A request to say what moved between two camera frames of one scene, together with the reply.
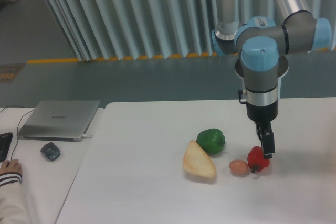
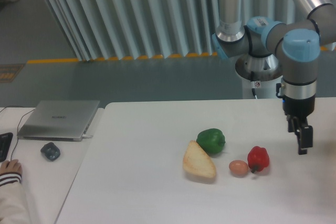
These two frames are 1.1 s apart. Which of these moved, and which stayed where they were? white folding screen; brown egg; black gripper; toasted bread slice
Moved: black gripper
Stayed: white folding screen; brown egg; toasted bread slice
